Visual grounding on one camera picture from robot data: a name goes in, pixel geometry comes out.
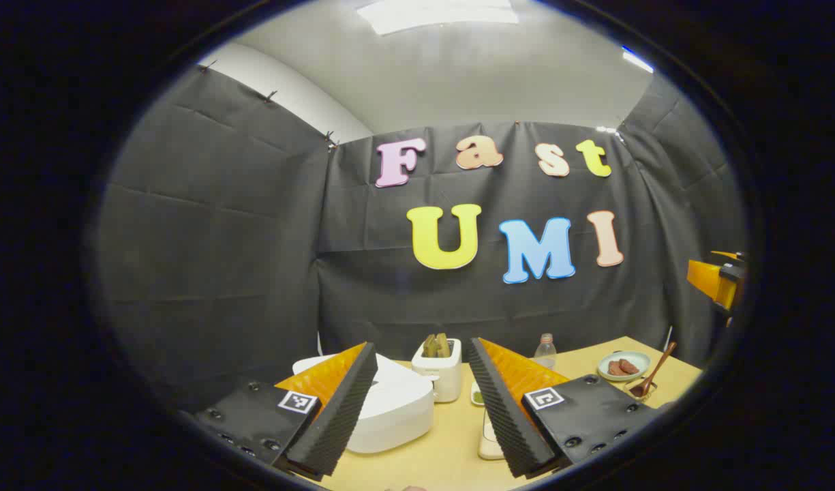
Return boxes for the small white dish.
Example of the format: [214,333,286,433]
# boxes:
[478,407,506,461]

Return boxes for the large ceiling light panel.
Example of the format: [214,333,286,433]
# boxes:
[356,0,521,37]

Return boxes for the clear plastic bottle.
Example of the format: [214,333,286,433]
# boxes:
[534,333,558,372]

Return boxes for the pale green plate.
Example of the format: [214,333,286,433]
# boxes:
[597,351,652,383]

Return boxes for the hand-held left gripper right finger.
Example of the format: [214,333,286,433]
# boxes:
[468,337,661,479]

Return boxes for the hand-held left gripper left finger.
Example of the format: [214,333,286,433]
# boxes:
[189,341,379,478]

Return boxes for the white rice cooker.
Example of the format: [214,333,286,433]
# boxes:
[292,351,437,455]

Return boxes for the white toaster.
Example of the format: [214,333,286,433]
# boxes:
[411,338,464,404]

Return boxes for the brown wooden spoon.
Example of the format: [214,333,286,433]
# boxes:
[629,341,679,399]

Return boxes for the black backdrop cloth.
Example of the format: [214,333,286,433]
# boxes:
[93,65,748,413]

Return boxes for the small ceiling light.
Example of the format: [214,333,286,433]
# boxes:
[621,46,656,74]

